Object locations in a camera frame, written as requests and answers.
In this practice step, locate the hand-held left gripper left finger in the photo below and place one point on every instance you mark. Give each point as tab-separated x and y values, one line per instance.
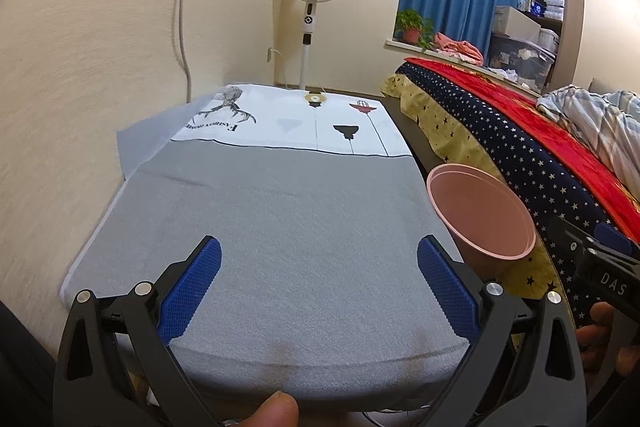
192	287

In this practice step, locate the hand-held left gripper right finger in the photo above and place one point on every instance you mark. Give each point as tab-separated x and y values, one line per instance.
447	287

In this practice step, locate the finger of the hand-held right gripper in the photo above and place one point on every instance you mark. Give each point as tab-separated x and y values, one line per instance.
615	238
570	237

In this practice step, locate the person's right hand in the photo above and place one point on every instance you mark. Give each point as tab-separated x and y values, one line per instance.
602	337

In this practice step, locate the person's left hand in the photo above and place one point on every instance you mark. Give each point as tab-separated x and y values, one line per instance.
270	412

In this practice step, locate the striped duvet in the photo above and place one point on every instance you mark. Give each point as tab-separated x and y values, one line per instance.
600	122

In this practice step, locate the navy starry blanket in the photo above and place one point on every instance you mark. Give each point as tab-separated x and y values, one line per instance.
500	142

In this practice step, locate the grey white printed tablecloth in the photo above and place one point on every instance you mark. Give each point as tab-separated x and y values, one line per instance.
300	217

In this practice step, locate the red blanket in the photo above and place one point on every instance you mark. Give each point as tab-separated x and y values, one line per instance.
500	92

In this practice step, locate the yellow bed sheet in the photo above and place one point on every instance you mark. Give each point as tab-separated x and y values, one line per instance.
430	117

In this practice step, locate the white clothes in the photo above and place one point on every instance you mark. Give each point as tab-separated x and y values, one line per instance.
507	74

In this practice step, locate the clear storage bin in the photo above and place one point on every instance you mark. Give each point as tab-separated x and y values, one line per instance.
520	59

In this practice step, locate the white lidded container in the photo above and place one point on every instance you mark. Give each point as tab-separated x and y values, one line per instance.
548	39

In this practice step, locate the white cardboard box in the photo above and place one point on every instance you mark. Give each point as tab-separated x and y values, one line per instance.
515	24

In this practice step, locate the pink cloth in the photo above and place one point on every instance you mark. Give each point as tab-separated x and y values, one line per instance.
457	47

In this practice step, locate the stack of white packs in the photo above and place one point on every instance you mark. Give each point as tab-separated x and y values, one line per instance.
554	7

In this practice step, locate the blue box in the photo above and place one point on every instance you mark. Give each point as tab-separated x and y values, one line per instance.
537	7

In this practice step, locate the white windowsill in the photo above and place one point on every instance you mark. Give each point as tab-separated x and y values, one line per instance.
395	44

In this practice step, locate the potted green plant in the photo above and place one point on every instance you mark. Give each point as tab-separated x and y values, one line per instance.
411	34

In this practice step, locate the white wall outlet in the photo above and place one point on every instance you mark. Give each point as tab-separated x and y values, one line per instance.
269	55

